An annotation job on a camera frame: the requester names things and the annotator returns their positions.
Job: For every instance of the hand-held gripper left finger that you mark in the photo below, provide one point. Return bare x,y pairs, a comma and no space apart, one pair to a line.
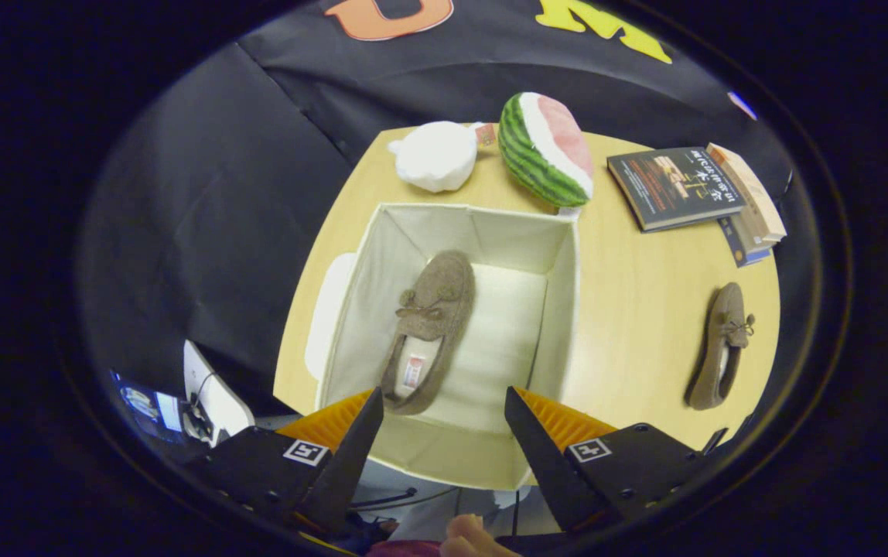
351,464

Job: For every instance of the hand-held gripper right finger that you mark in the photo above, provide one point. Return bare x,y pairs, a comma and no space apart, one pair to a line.
541,464

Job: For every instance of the white fabric storage box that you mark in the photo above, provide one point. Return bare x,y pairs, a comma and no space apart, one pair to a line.
506,340

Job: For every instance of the brown slipper shoe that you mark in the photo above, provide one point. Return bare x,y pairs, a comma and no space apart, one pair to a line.
444,286
726,309

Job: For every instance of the white device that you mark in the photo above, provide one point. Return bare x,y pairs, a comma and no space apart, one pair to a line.
216,394

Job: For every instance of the blue lit screen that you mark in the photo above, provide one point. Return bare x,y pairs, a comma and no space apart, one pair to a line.
142,402

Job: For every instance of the blue book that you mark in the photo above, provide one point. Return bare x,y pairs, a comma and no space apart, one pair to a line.
738,246

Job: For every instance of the black paperback book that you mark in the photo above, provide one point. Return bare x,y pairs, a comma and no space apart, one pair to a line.
668,189

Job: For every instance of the watermelon slice plush toy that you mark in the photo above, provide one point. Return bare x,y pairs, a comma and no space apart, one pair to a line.
529,155

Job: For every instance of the white plush toy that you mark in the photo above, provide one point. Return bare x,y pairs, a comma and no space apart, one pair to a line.
432,155

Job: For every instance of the beige book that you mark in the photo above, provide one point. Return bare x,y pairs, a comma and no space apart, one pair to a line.
749,193

